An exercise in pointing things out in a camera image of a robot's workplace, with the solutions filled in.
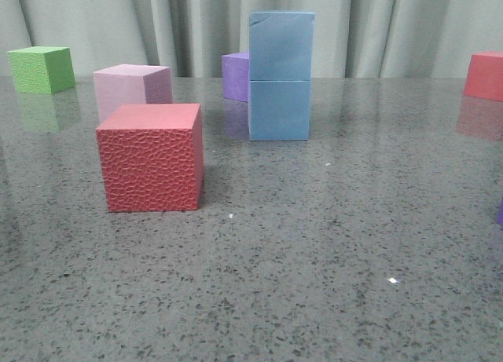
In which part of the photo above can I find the pink foam cube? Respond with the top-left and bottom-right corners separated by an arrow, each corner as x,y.
93,64 -> 173,122

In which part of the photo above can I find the large red textured cube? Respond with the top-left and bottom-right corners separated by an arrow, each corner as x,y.
96,103 -> 204,212

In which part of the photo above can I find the light blue chipped cube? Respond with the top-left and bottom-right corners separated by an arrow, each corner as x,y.
249,10 -> 315,81

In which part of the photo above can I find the purple foam cube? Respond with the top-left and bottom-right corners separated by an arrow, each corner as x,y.
222,52 -> 249,102

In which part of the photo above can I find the light blue foam cube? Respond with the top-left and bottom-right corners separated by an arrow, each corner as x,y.
248,81 -> 311,141

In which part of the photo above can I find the red cube far right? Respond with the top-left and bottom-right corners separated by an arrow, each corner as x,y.
463,51 -> 503,101

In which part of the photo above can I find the purple cube at edge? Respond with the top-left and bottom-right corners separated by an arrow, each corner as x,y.
496,200 -> 503,225

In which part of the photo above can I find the green foam cube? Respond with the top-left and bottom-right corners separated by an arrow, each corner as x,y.
7,46 -> 75,94

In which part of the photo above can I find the grey-green curtain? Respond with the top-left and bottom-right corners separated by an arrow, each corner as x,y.
1,0 -> 502,78

